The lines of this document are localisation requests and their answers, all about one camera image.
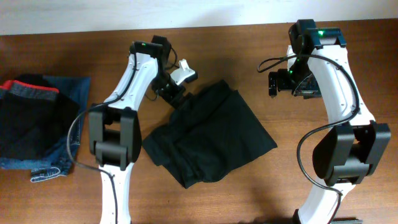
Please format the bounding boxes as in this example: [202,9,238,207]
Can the right black cable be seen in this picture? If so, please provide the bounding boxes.
[256,53,361,224]

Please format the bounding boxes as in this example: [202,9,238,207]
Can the blue denim jeans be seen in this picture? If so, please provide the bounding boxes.
[1,74,90,182]

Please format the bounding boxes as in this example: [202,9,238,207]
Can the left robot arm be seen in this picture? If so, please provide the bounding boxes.
[88,35,197,223]

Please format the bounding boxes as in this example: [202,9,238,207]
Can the black garment red grey waistband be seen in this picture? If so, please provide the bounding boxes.
[1,74,80,160]

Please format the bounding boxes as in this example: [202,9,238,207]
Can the black pants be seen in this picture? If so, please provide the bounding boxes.
[143,80,277,189]

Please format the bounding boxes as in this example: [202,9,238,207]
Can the black cable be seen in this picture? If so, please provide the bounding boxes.
[256,53,361,224]
[66,43,178,224]

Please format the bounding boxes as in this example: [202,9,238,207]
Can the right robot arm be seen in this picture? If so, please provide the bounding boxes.
[267,19,391,223]

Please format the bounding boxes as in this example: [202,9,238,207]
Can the left black cable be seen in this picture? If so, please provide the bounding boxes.
[66,43,178,224]

